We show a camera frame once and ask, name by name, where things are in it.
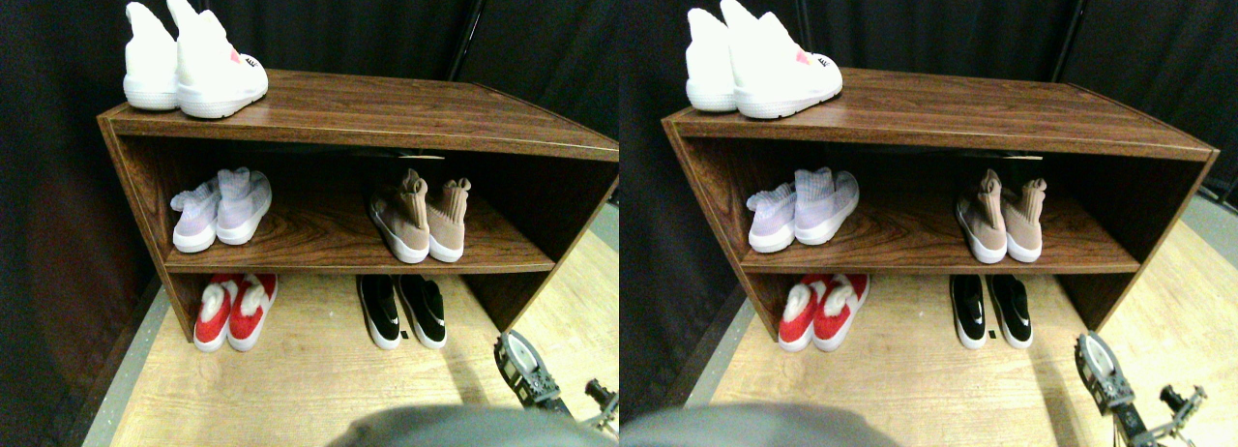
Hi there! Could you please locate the white shoe with red mark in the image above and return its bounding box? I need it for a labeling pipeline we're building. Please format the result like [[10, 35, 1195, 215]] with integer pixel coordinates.
[[166, 0, 270, 119], [721, 0, 843, 119]]

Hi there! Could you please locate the black bracket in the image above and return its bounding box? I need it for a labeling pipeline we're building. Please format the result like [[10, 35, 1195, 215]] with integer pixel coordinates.
[[583, 377, 619, 436], [1156, 383, 1209, 440]]

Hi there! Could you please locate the brown shoe rack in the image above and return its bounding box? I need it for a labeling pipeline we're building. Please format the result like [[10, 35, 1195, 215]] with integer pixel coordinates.
[[97, 70, 619, 343], [662, 68, 1220, 343]]

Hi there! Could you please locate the lilac shoe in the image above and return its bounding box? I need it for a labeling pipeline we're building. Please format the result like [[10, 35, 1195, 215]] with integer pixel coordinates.
[[171, 179, 221, 253], [793, 167, 860, 246], [215, 167, 273, 246], [748, 183, 798, 253]]

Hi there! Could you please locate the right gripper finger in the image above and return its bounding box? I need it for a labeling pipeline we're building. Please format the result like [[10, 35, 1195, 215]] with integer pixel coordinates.
[[1075, 330, 1135, 415], [493, 330, 564, 409]]

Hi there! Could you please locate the beige shoe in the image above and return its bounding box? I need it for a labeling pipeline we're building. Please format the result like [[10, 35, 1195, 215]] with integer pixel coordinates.
[[368, 169, 430, 264], [1002, 179, 1047, 263], [956, 169, 1008, 264], [427, 178, 472, 263]]

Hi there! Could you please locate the black shoe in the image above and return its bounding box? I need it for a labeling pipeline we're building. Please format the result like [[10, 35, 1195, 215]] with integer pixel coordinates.
[[356, 275, 403, 350], [988, 275, 1034, 349], [950, 275, 988, 349], [398, 275, 448, 349]]

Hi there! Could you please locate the curtain stand pole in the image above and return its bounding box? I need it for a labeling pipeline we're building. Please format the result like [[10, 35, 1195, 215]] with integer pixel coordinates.
[[447, 0, 494, 80], [1049, 0, 1096, 82]]

